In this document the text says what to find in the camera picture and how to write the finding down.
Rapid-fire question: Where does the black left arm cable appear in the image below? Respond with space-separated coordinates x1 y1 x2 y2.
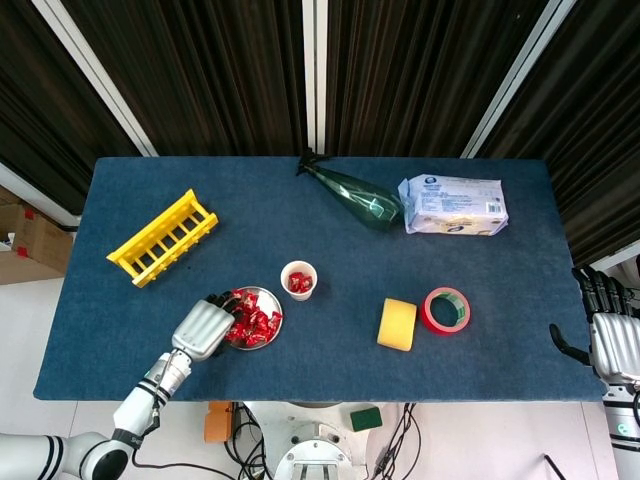
130 399 241 479

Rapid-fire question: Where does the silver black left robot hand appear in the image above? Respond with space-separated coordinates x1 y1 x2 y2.
170 287 251 363

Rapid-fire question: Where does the white paper cup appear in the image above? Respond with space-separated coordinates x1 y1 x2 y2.
279 260 319 303

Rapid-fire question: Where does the red tape roll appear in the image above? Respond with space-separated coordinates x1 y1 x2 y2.
419 286 472 335

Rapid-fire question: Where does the black angled bar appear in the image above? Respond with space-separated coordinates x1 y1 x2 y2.
542 453 569 480

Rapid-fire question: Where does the blue table cloth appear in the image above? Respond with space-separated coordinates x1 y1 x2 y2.
33 156 604 404

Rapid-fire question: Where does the black pleated curtain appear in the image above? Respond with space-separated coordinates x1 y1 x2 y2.
477 0 640 266
0 0 144 214
59 0 307 157
324 0 551 159

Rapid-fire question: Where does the black floor cable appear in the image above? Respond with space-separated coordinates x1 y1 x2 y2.
224 402 274 480
370 402 420 480

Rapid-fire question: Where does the orange box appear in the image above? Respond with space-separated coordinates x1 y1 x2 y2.
203 400 236 445

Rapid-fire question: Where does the green rectangular pad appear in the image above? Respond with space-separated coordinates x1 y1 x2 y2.
349 406 384 432

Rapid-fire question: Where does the yellow plastic tube rack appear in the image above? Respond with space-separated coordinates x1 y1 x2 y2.
105 188 222 289

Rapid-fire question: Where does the green plastic bottle black cap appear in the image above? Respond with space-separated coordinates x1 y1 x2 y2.
295 148 404 234

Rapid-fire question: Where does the yellow sponge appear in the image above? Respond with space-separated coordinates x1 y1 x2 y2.
375 297 418 354

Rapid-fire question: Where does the cardboard box with red tape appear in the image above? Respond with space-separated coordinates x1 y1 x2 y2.
10 203 75 275

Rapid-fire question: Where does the plain brown cardboard box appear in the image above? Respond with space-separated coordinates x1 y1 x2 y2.
0 247 64 286

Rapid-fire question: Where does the metal bowl of red candies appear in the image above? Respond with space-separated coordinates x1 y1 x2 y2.
224 285 285 353

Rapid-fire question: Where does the white silver robot torso base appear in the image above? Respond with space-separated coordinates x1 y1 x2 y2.
244 399 386 480

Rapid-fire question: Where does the white frame post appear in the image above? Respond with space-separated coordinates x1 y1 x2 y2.
30 0 160 157
0 160 84 232
301 0 329 157
459 0 579 160

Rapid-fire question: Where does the white blue wet wipes pack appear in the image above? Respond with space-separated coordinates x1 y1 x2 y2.
397 174 511 237

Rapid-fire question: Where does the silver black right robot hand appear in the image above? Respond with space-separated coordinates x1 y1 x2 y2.
548 265 640 385

